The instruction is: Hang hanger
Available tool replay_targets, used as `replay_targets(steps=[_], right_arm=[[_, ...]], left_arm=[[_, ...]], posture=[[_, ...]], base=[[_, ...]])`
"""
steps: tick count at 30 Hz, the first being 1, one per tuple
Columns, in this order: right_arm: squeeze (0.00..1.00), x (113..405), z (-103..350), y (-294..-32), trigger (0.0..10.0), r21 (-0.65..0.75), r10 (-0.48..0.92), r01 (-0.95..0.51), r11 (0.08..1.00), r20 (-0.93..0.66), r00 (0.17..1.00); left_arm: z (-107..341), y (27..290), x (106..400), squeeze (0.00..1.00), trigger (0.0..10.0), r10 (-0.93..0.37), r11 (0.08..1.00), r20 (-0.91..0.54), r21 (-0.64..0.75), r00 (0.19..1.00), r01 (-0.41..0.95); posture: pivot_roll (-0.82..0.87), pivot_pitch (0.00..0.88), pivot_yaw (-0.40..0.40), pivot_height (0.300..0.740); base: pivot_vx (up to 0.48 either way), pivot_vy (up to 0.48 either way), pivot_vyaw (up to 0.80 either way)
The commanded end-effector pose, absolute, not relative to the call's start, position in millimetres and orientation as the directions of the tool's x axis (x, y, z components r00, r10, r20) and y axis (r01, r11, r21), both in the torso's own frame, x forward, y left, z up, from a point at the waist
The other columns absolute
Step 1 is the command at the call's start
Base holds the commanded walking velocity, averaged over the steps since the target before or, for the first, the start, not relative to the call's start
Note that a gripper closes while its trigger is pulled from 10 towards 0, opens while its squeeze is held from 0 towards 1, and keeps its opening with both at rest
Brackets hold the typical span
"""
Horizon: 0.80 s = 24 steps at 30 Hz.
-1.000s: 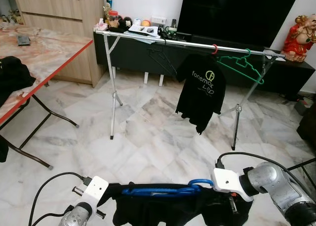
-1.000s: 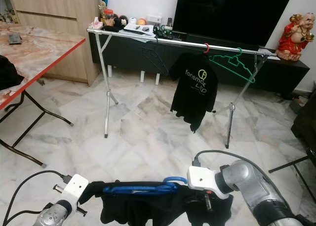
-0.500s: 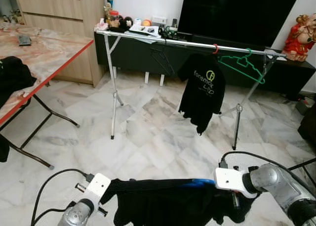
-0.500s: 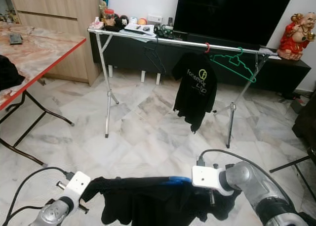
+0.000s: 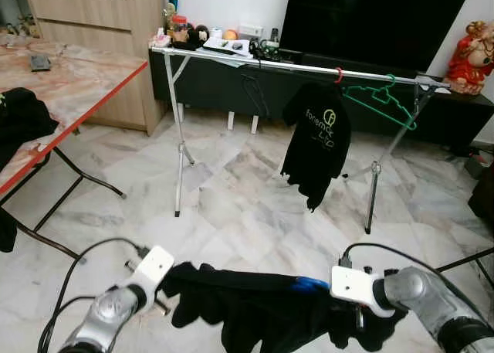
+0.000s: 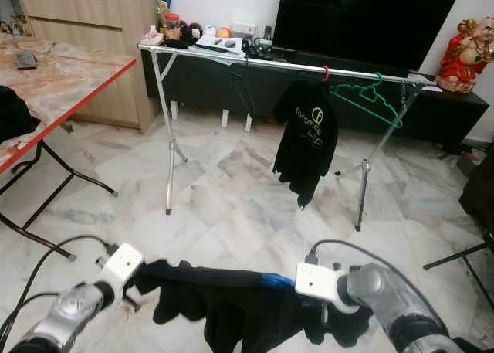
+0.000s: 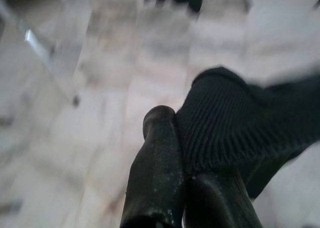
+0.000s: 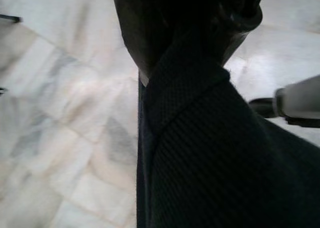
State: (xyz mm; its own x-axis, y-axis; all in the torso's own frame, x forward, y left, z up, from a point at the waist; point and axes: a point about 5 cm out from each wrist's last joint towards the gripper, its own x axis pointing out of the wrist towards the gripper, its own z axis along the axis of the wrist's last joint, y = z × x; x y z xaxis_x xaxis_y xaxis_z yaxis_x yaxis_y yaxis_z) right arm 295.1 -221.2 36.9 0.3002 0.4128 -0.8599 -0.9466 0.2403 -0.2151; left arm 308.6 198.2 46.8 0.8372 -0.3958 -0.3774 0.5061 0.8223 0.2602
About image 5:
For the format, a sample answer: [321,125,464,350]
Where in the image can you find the black flat television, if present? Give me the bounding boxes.
[279,0,476,73]

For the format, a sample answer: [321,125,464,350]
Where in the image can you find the marble top folding table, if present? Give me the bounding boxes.
[0,34,150,263]

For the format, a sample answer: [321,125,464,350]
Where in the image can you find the white plastic box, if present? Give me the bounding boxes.
[239,22,264,38]

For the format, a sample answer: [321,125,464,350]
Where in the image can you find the jar with red lid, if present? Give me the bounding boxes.
[171,15,191,44]

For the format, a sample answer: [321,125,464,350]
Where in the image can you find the stack of white papers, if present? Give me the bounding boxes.
[201,37,253,59]

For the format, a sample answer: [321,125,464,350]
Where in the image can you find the light wooden cabinet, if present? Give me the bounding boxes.
[22,0,167,135]

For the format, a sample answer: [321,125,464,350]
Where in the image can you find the small black flat wallet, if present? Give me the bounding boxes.
[29,54,53,73]

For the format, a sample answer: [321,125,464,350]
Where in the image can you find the black wire hanger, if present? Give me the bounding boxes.
[239,70,272,119]

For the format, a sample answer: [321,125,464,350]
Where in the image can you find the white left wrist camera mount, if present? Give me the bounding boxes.
[127,246,175,296]

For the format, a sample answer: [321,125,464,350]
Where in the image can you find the black TV console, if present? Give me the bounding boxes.
[148,46,494,150]

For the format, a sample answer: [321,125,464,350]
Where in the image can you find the silver metal clothes rack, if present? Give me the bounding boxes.
[151,46,452,236]

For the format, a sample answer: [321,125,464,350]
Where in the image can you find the pink tissue box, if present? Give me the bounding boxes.
[151,28,173,49]

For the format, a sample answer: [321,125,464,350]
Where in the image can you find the red gold statue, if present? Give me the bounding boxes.
[445,20,494,97]

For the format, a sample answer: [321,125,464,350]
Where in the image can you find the green plastic hanger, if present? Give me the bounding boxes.
[342,74,418,131]

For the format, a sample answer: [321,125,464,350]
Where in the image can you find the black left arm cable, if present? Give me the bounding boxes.
[37,239,151,353]

